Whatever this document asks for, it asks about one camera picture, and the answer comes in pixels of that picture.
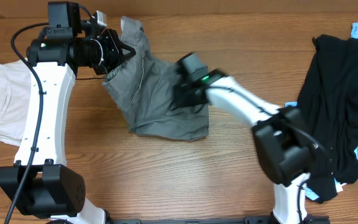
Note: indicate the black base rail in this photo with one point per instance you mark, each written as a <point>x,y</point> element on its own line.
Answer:
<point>194,221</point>

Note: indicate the grey shorts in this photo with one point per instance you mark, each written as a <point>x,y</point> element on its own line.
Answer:
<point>142,89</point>

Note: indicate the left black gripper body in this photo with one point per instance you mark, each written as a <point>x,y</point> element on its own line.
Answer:
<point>110,53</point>

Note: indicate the folded white shorts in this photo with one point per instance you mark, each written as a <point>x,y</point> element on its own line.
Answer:
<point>14,101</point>

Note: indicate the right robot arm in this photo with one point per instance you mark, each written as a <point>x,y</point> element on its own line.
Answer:
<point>286,151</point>

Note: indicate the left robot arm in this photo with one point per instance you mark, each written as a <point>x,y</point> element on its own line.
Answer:
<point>39,182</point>

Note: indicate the black polo shirt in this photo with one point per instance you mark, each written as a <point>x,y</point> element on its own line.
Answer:
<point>340,105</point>

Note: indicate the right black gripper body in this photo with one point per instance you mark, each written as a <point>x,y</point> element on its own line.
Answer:
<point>183,98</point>

